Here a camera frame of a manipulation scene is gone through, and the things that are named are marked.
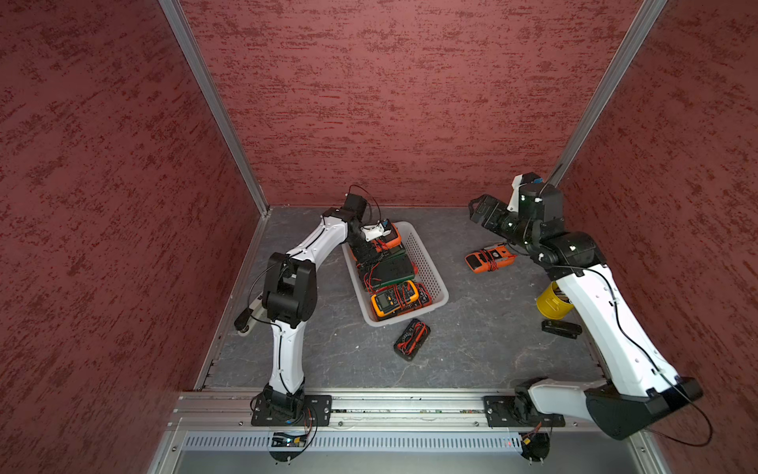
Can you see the large red black multimeter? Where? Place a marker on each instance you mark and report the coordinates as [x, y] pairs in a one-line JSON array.
[[424, 298]]

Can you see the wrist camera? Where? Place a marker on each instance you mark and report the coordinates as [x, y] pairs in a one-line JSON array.
[[534, 198], [371, 232]]

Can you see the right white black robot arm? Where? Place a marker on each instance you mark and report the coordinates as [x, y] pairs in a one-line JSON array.
[[640, 386]]

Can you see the white grey stapler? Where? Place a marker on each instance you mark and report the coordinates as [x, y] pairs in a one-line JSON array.
[[247, 319]]

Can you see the small black box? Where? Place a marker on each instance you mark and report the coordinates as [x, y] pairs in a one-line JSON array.
[[562, 328]]

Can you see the orange multimeter with leads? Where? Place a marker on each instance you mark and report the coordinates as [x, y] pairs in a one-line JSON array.
[[490, 259]]

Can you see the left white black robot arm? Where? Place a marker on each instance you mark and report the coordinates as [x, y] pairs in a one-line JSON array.
[[288, 300]]

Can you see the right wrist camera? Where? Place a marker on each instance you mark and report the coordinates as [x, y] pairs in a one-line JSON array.
[[534, 198]]

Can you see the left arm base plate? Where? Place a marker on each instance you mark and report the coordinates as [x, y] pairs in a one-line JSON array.
[[299, 412]]

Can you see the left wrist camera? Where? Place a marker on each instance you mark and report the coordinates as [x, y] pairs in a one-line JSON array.
[[371, 232]]

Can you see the yellow black multimeter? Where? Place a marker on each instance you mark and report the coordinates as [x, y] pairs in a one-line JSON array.
[[394, 299]]

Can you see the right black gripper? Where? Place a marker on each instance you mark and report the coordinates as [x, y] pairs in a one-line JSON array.
[[497, 207]]

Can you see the white plastic perforated basket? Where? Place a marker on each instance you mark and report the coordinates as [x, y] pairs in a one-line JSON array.
[[427, 275]]

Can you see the yellow cup with batteries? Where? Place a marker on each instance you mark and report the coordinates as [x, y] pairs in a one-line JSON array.
[[553, 304]]

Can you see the orange clamp meter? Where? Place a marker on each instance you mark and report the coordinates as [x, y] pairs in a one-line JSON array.
[[392, 242]]

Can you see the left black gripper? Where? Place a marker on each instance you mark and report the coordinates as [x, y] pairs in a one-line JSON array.
[[356, 251]]

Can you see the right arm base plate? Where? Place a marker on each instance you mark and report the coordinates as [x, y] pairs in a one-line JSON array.
[[517, 412]]

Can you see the black multimeter with red leads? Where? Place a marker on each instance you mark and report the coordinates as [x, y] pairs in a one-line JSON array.
[[411, 340]]

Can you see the green multimeter face down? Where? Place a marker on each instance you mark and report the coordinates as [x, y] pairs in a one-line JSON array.
[[387, 272]]

